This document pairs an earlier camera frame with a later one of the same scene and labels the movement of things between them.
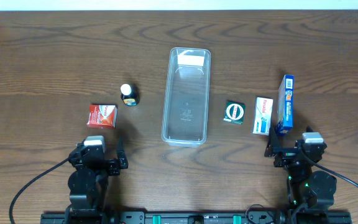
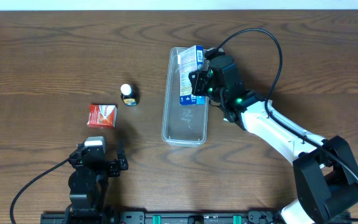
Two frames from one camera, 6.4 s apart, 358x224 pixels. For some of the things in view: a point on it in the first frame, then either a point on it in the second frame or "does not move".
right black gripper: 289,155 to 200,83
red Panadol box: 102,115 does not move
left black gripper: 103,162 does not move
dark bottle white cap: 130,94 does not move
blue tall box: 285,108 to 191,60
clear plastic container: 186,99 does not move
